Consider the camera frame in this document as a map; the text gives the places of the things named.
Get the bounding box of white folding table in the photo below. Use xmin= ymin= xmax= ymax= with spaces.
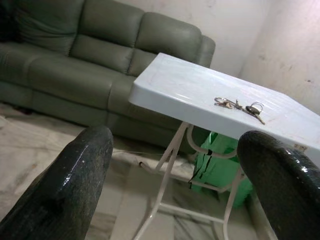
xmin=128 ymin=52 xmax=320 ymax=240

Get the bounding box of green leather sofa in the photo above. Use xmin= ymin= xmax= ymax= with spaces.
xmin=0 ymin=0 xmax=216 ymax=155

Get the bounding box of bunch of metal keys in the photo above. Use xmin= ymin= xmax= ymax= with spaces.
xmin=213 ymin=96 xmax=266 ymax=125

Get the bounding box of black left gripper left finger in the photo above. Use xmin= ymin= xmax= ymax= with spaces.
xmin=0 ymin=124 xmax=114 ymax=240

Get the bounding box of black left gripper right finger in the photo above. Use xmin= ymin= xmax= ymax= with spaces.
xmin=236 ymin=131 xmax=320 ymax=240

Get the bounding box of green plastic bag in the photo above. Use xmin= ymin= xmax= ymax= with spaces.
xmin=190 ymin=131 xmax=253 ymax=210

